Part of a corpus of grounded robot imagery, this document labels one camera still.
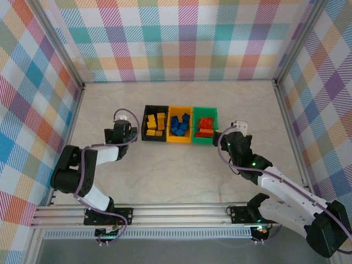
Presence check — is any black storage bin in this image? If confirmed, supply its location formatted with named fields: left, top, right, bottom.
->
left=141, top=104, right=170, bottom=143

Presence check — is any green storage bin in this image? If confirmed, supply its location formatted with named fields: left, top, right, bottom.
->
left=191, top=106, right=219, bottom=145

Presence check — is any yellow storage bin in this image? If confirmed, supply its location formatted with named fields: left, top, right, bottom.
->
left=167, top=106, right=193, bottom=144

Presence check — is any small controller board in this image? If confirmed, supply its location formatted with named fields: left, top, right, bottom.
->
left=95, top=224, right=122, bottom=240
left=251, top=225, right=272, bottom=238

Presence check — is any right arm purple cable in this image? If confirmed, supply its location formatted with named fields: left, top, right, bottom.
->
left=217, top=126, right=352, bottom=254

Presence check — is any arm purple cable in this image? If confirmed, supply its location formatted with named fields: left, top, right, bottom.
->
left=74, top=108, right=140, bottom=215
left=217, top=126, right=352, bottom=254

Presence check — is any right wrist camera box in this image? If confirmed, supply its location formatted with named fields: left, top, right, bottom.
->
left=233, top=119, right=249, bottom=136

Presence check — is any aluminium floor rail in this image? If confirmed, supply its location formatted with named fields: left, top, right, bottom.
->
left=46, top=82, right=86, bottom=207
left=273, top=79, right=313, bottom=193

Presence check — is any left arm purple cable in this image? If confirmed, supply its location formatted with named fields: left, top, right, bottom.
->
left=74, top=108, right=140, bottom=215

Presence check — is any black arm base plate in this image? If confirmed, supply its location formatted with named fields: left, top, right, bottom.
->
left=229, top=205, right=265, bottom=224
left=83, top=207, right=134, bottom=227

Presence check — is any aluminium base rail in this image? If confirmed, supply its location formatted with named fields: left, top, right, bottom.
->
left=30, top=202, right=309, bottom=229

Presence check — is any short purple cable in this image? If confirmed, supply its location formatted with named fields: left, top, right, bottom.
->
left=252, top=222, right=284, bottom=245
left=89, top=213, right=129, bottom=246

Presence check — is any grey slotted cable duct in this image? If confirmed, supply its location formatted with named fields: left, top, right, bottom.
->
left=43, top=229, right=254, bottom=240

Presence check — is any aluminium frame post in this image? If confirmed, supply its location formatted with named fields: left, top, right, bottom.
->
left=32, top=0, right=85, bottom=89
left=274, top=0, right=330, bottom=88

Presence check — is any aluminium frame leg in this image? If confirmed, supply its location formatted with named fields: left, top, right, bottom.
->
left=23, top=228, right=46, bottom=264

